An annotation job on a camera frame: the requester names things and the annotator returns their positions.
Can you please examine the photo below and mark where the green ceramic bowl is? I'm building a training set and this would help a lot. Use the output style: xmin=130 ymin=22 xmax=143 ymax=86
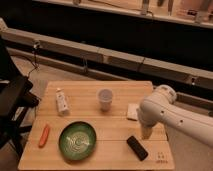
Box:
xmin=58 ymin=121 xmax=97 ymax=161

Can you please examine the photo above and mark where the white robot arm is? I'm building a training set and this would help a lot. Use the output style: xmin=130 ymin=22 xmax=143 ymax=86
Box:
xmin=137 ymin=85 xmax=213 ymax=148

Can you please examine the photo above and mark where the black remote control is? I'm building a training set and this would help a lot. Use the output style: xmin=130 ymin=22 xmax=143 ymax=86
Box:
xmin=127 ymin=136 xmax=148 ymax=161

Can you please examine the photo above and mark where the white sponge block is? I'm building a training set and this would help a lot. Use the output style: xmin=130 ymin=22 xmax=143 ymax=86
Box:
xmin=127 ymin=103 xmax=139 ymax=121

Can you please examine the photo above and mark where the translucent plastic cup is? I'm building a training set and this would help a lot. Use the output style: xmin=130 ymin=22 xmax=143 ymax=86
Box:
xmin=97 ymin=89 xmax=113 ymax=111

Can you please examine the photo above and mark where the white tube bottle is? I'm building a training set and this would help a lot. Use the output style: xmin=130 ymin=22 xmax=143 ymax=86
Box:
xmin=56 ymin=88 xmax=69 ymax=116

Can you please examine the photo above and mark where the orange carrot toy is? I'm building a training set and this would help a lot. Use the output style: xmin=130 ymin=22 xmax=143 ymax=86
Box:
xmin=38 ymin=124 xmax=50 ymax=148

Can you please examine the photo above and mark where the black chair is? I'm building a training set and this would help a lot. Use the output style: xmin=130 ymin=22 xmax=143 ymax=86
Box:
xmin=0 ymin=36 xmax=39 ymax=156

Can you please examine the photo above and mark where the black cable on floor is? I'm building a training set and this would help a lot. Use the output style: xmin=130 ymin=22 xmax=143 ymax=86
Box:
xmin=27 ymin=46 xmax=40 ymax=79

